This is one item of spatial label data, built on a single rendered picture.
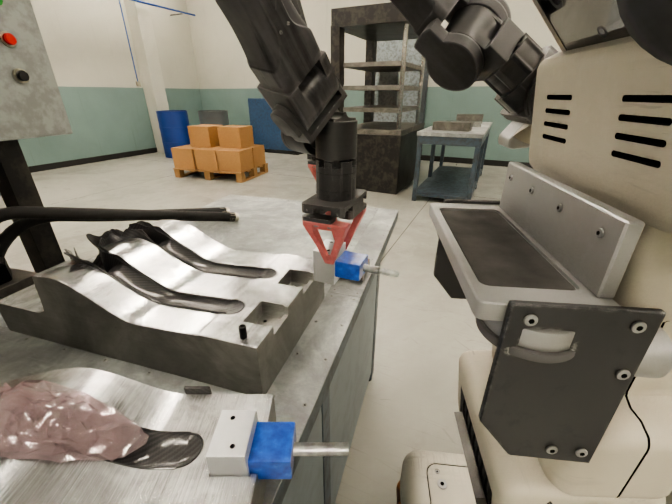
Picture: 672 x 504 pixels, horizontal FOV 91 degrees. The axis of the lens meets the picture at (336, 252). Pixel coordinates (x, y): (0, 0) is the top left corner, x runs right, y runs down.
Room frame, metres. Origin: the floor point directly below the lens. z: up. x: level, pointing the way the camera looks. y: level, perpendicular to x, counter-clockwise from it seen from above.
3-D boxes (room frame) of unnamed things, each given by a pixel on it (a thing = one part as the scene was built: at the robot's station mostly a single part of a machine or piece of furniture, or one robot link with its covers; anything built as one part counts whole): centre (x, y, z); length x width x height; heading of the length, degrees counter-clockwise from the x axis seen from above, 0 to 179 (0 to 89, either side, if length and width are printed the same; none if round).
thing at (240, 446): (0.22, 0.05, 0.86); 0.13 x 0.05 x 0.05; 90
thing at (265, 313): (0.40, 0.10, 0.87); 0.05 x 0.05 x 0.04; 73
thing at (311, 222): (0.46, 0.00, 0.99); 0.07 x 0.07 x 0.09; 67
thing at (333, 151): (0.48, 0.00, 1.12); 0.07 x 0.06 x 0.07; 40
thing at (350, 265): (0.46, -0.03, 0.93); 0.13 x 0.05 x 0.05; 67
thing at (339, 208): (0.47, 0.00, 1.06); 0.10 x 0.07 x 0.07; 157
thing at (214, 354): (0.52, 0.30, 0.87); 0.50 x 0.26 x 0.14; 73
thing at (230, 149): (5.41, 1.83, 0.37); 1.20 x 0.82 x 0.74; 72
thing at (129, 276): (0.51, 0.29, 0.92); 0.35 x 0.16 x 0.09; 73
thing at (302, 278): (0.50, 0.07, 0.87); 0.05 x 0.05 x 0.04; 73
